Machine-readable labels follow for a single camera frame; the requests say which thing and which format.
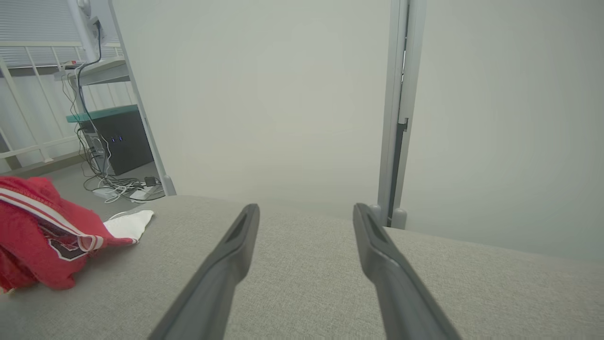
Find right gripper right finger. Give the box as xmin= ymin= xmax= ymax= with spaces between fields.
xmin=353 ymin=203 xmax=462 ymax=340

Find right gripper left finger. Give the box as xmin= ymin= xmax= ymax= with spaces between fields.
xmin=149 ymin=203 xmax=261 ymax=340

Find red basketball jersey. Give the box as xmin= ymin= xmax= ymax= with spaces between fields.
xmin=0 ymin=176 xmax=155 ymax=293

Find grey fabric sofa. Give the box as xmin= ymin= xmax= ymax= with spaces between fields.
xmin=0 ymin=195 xmax=604 ymax=340

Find black computer tower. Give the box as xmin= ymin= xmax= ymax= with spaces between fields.
xmin=66 ymin=105 xmax=155 ymax=177

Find white metal railing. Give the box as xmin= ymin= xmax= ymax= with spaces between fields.
xmin=0 ymin=40 xmax=97 ymax=167

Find white desk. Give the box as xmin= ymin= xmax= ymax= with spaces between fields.
xmin=53 ymin=57 xmax=131 ymax=88

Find white stand pole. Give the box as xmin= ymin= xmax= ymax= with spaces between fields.
xmin=66 ymin=0 xmax=101 ymax=63

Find white window blind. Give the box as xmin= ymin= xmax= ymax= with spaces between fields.
xmin=0 ymin=0 xmax=82 ymax=68

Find tangled floor cables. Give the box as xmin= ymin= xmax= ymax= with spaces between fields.
xmin=78 ymin=127 xmax=163 ymax=204

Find black hanging cable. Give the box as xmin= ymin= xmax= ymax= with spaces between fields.
xmin=75 ymin=18 xmax=103 ymax=142

